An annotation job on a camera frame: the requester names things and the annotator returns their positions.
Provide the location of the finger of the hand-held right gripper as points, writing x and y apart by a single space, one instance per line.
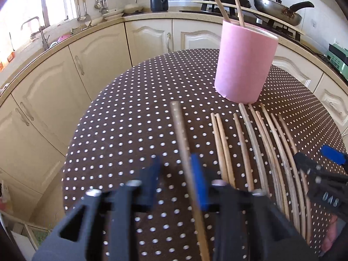
306 161
333 154

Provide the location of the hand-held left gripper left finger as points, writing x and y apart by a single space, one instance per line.
151 185

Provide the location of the orange packet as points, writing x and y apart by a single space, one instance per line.
9 58

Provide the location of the pink chopstick holder cup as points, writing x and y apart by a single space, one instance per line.
244 65

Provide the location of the person's right hand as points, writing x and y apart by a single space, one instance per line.
330 235

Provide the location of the hanging steel spoons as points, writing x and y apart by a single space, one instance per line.
100 2

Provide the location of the steel sink faucet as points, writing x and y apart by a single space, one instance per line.
43 36

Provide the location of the green appliance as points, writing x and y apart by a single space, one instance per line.
338 57

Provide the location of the hanging steel ladle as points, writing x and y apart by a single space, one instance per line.
81 16

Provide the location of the speckled stone countertop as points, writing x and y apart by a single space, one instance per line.
146 15

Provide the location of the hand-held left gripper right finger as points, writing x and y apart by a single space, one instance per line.
199 185

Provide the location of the pink basin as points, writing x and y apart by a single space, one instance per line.
64 38

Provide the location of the cream kitchen cabinets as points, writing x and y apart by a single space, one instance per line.
100 59

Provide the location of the brown polka dot tablecloth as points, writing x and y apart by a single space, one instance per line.
130 114

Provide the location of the row of wooden chopsticks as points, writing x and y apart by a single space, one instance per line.
252 141

